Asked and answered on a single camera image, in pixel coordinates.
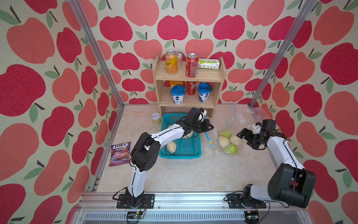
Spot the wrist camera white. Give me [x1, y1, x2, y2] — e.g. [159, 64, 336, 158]
[197, 110, 207, 121]
[253, 125, 262, 134]

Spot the orange soda can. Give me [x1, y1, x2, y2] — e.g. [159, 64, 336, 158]
[165, 50, 178, 74]

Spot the white green box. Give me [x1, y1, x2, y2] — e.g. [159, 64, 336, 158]
[198, 58, 220, 70]

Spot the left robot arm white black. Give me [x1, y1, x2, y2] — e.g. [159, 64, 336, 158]
[112, 108, 214, 209]

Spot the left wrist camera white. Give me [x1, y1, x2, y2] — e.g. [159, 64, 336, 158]
[197, 110, 207, 121]

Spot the wooden two-tier shelf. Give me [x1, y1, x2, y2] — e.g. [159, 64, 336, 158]
[151, 54, 227, 118]

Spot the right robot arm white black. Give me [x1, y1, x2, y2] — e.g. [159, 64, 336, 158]
[237, 119, 317, 208]

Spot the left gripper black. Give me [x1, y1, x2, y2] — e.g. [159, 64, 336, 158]
[191, 119, 215, 133]

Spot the green pear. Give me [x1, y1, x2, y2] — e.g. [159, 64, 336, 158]
[219, 130, 232, 139]
[223, 144, 238, 155]

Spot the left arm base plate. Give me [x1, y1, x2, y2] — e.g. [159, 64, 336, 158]
[117, 193, 155, 209]

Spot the left blue-lid yogurt cup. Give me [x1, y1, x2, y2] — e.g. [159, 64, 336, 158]
[170, 85, 186, 105]

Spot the red cola can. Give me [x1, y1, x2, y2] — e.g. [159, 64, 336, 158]
[186, 53, 199, 77]

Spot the right blue-lid yogurt cup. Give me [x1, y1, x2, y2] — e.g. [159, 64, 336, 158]
[197, 83, 213, 102]

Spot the pink can behind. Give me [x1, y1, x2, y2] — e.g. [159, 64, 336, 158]
[177, 52, 183, 68]

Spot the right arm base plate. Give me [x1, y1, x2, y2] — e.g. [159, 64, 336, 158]
[224, 194, 267, 210]

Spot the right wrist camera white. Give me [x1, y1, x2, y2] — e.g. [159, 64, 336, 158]
[253, 125, 262, 134]

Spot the teal plastic basket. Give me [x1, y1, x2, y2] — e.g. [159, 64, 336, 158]
[159, 113, 201, 159]

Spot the clear zip-top bag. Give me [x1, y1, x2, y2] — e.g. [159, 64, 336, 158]
[226, 103, 271, 128]
[205, 129, 243, 155]

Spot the blue-lid yogurt cup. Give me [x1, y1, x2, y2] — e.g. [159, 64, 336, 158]
[170, 85, 186, 105]
[197, 83, 213, 102]

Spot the small red can lower shelf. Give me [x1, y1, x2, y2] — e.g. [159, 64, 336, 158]
[186, 81, 196, 96]

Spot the yellow cup lower shelf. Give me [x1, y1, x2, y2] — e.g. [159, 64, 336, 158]
[169, 81, 183, 87]

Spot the purple candy packet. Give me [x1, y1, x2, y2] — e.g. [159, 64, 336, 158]
[109, 142, 131, 167]

